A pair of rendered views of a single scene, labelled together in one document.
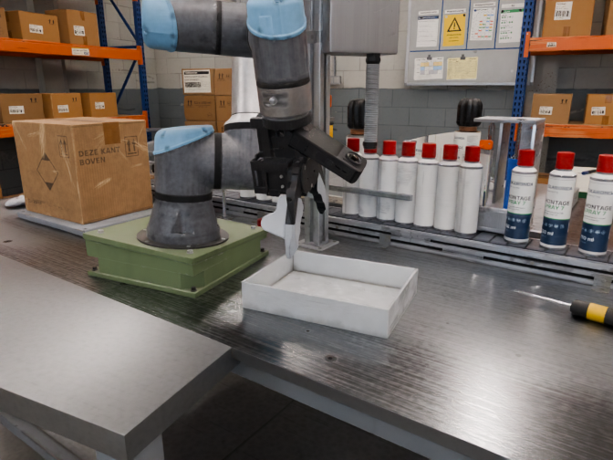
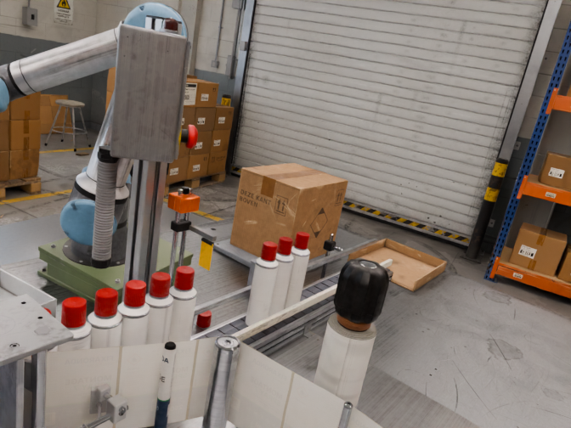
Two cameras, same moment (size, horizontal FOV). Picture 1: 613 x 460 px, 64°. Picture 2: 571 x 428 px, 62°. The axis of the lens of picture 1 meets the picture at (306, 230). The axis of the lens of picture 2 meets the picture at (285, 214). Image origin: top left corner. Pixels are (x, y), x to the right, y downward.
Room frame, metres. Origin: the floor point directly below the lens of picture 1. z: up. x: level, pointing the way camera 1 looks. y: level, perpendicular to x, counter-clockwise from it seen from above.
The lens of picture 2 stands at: (1.45, -0.90, 1.46)
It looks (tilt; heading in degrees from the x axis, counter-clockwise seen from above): 17 degrees down; 90
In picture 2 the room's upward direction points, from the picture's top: 11 degrees clockwise
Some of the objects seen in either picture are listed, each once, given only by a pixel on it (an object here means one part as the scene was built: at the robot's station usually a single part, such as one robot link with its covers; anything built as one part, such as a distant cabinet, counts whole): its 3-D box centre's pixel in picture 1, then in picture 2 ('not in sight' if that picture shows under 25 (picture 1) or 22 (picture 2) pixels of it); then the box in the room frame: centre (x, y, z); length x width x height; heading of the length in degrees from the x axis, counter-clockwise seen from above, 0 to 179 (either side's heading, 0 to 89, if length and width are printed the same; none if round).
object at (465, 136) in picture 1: (466, 141); not in sight; (1.72, -0.56, 1.04); 0.09 x 0.09 x 0.29
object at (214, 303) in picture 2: (245, 175); (276, 278); (1.47, 0.18, 0.96); 1.07 x 0.01 x 0.01; 55
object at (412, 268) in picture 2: not in sight; (398, 261); (1.90, 0.74, 0.85); 0.30 x 0.26 x 0.04; 55
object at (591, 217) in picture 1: (599, 205); not in sight; (0.96, -0.60, 0.98); 0.05 x 0.05 x 0.20
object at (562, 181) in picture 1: (558, 201); not in sight; (1.01, -0.53, 0.98); 0.05 x 0.05 x 0.20
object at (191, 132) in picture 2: not in sight; (188, 136); (1.28, -0.14, 1.33); 0.04 x 0.03 x 0.04; 110
